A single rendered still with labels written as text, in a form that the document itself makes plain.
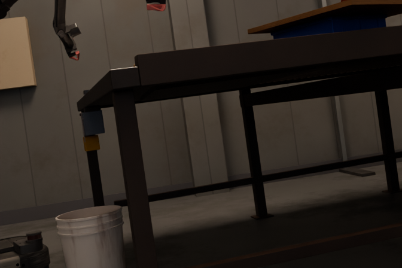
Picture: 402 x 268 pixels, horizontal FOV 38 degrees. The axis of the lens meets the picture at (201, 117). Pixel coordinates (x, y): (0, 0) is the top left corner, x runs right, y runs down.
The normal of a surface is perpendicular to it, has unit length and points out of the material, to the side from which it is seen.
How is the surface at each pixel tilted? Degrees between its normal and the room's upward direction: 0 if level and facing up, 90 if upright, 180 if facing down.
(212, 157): 90
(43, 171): 90
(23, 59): 90
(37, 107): 90
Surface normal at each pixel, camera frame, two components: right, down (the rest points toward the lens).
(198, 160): 0.14, 0.00
